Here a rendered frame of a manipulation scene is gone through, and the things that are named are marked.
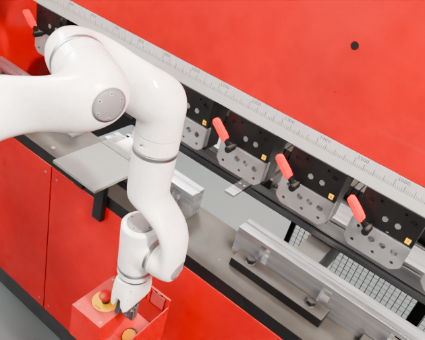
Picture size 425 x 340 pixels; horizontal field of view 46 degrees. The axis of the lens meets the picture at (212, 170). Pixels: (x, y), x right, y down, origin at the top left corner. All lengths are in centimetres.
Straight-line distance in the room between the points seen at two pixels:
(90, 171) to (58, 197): 36
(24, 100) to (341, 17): 67
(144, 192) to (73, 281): 104
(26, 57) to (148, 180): 145
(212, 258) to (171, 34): 64
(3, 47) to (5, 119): 147
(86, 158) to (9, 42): 86
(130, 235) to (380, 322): 68
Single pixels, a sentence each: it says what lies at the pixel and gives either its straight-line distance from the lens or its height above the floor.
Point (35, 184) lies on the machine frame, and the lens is 193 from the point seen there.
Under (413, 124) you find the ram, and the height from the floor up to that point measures 148.
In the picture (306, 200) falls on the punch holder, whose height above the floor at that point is 117.
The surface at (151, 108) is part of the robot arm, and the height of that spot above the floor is 146.
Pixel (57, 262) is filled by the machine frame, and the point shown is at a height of 42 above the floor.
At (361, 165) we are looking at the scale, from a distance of 120.
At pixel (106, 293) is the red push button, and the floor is 81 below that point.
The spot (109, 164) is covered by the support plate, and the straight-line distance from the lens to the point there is 154.
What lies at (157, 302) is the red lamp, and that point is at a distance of 142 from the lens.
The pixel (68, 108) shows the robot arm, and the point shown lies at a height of 150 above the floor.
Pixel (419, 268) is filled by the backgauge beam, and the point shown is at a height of 98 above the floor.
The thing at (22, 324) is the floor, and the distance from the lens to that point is 238.
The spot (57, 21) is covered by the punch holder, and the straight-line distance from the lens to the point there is 175.
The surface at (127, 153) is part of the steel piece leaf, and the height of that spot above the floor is 102.
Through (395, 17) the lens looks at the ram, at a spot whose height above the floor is 166.
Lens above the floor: 188
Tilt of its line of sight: 33 degrees down
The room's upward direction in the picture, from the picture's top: 15 degrees clockwise
